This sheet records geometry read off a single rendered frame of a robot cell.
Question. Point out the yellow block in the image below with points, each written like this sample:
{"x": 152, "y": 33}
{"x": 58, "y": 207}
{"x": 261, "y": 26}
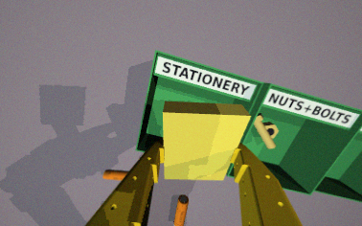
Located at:
{"x": 200, "y": 138}

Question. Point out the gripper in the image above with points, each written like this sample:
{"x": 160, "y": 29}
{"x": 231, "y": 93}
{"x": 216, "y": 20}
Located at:
{"x": 263, "y": 201}

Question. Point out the yellow hex nut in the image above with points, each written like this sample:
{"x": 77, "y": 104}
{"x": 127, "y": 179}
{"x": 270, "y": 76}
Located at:
{"x": 271, "y": 128}

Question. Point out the green rack of bins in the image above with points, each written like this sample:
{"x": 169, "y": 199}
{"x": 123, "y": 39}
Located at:
{"x": 314, "y": 138}

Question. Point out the tan hex-head bolt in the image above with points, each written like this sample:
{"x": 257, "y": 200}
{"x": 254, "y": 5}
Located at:
{"x": 263, "y": 132}

